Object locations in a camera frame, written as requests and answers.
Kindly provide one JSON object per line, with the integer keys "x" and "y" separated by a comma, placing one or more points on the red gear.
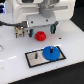
{"x": 40, "y": 36}

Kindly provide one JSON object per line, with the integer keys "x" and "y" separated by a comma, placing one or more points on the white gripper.
{"x": 50, "y": 13}

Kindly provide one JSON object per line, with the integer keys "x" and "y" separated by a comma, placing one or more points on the beige connector block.
{"x": 19, "y": 31}

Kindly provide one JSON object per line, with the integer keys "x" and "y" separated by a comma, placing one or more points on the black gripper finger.
{"x": 31, "y": 32}

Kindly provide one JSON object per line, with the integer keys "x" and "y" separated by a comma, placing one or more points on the left metal peg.
{"x": 35, "y": 56}

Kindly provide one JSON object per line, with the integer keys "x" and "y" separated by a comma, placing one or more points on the metal peg base plate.
{"x": 40, "y": 60}

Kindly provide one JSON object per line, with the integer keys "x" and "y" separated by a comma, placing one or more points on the blue gear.
{"x": 51, "y": 56}

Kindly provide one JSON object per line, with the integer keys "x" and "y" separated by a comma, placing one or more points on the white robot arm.
{"x": 21, "y": 9}

